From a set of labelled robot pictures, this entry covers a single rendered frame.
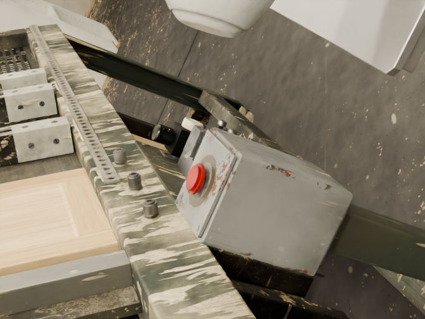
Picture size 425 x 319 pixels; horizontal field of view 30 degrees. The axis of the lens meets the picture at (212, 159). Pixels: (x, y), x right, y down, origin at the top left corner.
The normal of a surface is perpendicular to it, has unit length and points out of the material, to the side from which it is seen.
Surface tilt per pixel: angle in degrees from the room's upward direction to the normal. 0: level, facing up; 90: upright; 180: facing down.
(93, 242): 60
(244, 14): 115
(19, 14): 90
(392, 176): 0
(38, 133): 90
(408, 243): 90
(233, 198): 90
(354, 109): 0
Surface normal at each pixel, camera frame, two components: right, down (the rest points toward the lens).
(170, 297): -0.09, -0.93
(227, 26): 0.27, 0.80
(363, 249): 0.29, 0.33
